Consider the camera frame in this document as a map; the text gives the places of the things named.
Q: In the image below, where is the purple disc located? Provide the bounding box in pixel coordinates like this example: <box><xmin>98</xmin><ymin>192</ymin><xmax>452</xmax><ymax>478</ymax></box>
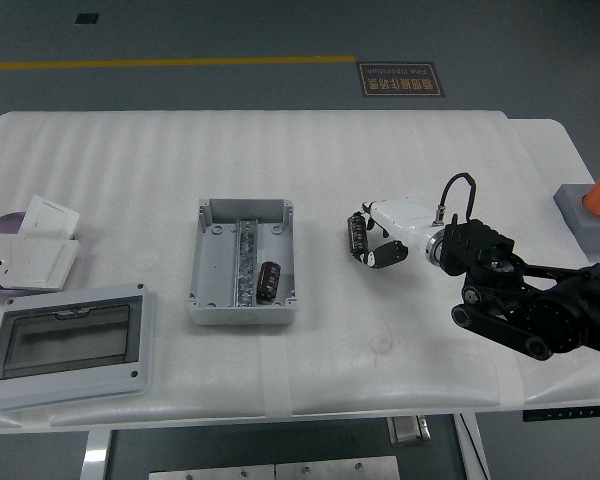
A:
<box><xmin>0</xmin><ymin>212</ymin><xmax>30</xmax><ymax>297</ymax></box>

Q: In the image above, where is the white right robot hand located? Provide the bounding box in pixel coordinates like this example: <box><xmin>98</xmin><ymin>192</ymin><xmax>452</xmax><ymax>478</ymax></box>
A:
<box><xmin>357</xmin><ymin>198</ymin><xmax>439</xmax><ymax>271</ymax></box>

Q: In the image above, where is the black floor sign orange text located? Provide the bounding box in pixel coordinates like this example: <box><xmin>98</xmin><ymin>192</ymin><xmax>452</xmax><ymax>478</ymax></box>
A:
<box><xmin>355</xmin><ymin>61</ymin><xmax>447</xmax><ymax>99</ymax></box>

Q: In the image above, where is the metal bracket under table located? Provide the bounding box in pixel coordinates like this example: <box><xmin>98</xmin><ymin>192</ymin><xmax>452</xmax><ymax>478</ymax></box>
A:
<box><xmin>387</xmin><ymin>415</ymin><xmax>434</xmax><ymax>446</ymax></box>

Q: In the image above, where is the grey open junction box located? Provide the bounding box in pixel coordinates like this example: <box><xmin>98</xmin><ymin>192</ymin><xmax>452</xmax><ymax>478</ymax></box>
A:
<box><xmin>185</xmin><ymin>197</ymin><xmax>300</xmax><ymax>326</ymax></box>

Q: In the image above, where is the metal mounting rail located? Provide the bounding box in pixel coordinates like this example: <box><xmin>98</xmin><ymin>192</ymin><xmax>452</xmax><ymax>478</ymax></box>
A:
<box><xmin>228</xmin><ymin>218</ymin><xmax>260</xmax><ymax>307</ymax></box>

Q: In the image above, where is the grey lid with clear window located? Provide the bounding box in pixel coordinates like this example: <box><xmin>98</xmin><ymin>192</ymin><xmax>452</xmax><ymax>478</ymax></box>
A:
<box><xmin>0</xmin><ymin>283</ymin><xmax>157</xmax><ymax>414</ymax></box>

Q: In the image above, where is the white foam mat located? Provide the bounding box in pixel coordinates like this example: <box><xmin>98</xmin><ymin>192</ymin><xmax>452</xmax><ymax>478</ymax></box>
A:
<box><xmin>0</xmin><ymin>109</ymin><xmax>531</xmax><ymax>429</ymax></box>

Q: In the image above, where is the white switch panel with frame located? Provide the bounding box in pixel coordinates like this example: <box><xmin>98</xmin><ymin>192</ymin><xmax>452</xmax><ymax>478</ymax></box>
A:
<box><xmin>17</xmin><ymin>195</ymin><xmax>81</xmax><ymax>239</ymax></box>

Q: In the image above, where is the black table control panel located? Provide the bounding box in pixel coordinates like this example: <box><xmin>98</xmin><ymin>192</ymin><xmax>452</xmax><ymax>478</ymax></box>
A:
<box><xmin>522</xmin><ymin>405</ymin><xmax>600</xmax><ymax>423</ymax></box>

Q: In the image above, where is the white table leg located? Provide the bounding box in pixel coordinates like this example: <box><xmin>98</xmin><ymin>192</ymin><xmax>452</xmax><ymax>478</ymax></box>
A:
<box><xmin>79</xmin><ymin>428</ymin><xmax>114</xmax><ymax>480</ymax></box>
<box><xmin>452</xmin><ymin>412</ymin><xmax>491</xmax><ymax>480</ymax></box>

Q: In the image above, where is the white flat switch panel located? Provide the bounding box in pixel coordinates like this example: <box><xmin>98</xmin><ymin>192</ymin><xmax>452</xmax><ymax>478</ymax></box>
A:
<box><xmin>8</xmin><ymin>237</ymin><xmax>81</xmax><ymax>293</ymax></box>

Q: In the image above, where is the grey metal plate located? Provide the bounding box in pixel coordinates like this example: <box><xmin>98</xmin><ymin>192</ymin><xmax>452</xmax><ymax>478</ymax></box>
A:
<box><xmin>148</xmin><ymin>463</ymin><xmax>276</xmax><ymax>480</ymax></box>
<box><xmin>274</xmin><ymin>455</ymin><xmax>401</xmax><ymax>480</ymax></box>

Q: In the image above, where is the grey block base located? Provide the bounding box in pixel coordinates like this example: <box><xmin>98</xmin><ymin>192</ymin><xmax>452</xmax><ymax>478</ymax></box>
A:
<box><xmin>552</xmin><ymin>183</ymin><xmax>600</xmax><ymax>261</ymax></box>

